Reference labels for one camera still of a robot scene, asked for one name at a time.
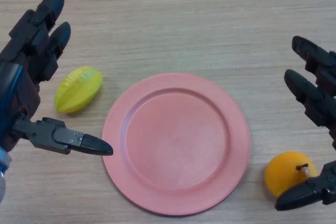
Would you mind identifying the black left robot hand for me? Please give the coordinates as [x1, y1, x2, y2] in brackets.
[0, 0, 114, 156]

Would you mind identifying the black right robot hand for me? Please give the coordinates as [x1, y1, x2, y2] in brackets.
[275, 35, 336, 211]

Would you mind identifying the yellow pear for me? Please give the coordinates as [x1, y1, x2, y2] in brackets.
[264, 151, 318, 198]

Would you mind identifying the pink round plate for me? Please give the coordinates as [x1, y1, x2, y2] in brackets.
[101, 72, 251, 216]

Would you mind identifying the yellow-green starfruit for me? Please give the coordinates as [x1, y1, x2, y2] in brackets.
[54, 66, 103, 114]

